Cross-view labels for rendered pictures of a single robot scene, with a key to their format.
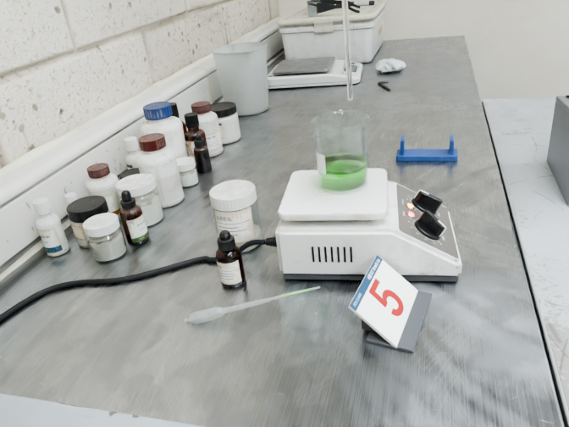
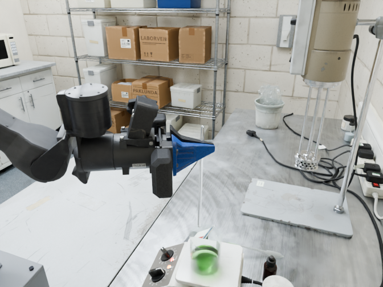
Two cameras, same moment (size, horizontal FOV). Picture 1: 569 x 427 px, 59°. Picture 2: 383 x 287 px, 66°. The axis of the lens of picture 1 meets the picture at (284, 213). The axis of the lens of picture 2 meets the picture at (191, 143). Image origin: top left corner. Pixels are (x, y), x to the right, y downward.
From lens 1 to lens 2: 99 cm
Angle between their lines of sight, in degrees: 127
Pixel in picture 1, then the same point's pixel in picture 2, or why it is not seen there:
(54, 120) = not seen: outside the picture
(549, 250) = (104, 270)
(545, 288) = (128, 249)
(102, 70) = not seen: outside the picture
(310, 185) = (224, 268)
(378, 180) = (184, 263)
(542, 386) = (161, 217)
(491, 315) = (158, 241)
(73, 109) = not seen: outside the picture
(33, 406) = (318, 226)
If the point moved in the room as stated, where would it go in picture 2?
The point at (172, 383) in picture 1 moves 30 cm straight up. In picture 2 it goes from (276, 233) to (292, 129)
